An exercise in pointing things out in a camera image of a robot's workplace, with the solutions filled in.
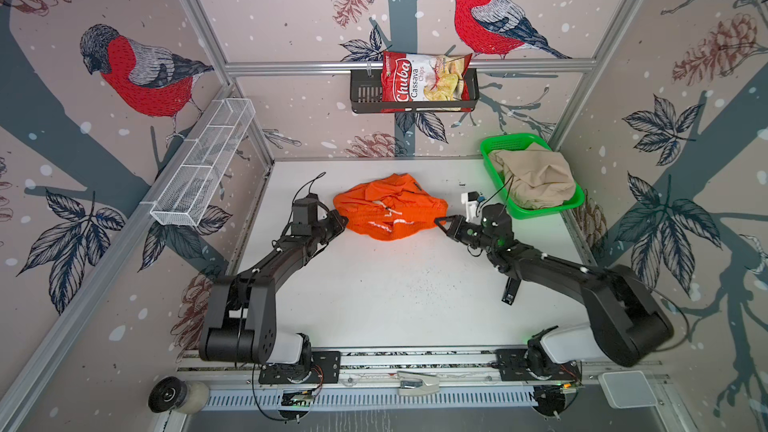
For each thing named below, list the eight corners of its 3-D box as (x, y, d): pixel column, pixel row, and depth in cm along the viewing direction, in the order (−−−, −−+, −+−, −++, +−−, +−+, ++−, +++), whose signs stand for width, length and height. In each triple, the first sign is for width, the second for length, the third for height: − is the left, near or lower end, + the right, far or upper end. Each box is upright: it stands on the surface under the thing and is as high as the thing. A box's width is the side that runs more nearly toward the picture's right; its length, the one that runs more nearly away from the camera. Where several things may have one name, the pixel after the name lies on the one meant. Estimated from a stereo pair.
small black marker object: (500, 300, 86) (503, 296, 83) (507, 279, 90) (510, 275, 87) (511, 305, 85) (514, 301, 82) (517, 284, 89) (520, 279, 86)
